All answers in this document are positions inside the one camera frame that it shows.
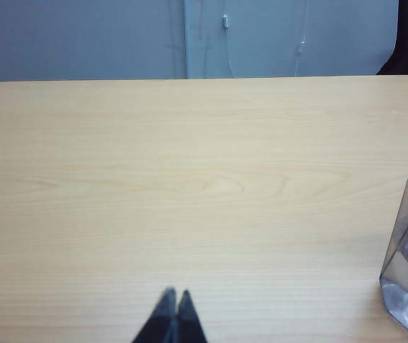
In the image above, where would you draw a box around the thin white cable with connector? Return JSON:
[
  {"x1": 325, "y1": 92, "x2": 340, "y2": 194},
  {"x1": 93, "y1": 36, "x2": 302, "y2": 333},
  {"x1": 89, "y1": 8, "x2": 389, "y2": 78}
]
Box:
[{"x1": 221, "y1": 13, "x2": 235, "y2": 78}]

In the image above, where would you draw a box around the thin white hanging cable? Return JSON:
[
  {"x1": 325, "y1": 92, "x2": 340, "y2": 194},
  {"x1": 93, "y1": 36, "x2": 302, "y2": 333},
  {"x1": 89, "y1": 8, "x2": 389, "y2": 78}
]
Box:
[{"x1": 294, "y1": 0, "x2": 312, "y2": 77}]

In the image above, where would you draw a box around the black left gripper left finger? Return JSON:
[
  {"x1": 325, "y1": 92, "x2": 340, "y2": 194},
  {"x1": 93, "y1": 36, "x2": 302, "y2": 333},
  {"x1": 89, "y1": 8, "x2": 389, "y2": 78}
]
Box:
[{"x1": 131, "y1": 286, "x2": 179, "y2": 343}]

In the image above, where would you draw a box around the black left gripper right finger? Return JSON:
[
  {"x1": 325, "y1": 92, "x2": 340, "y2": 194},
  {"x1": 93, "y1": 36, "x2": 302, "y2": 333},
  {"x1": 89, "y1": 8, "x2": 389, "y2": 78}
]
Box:
[{"x1": 176, "y1": 289, "x2": 209, "y2": 343}]

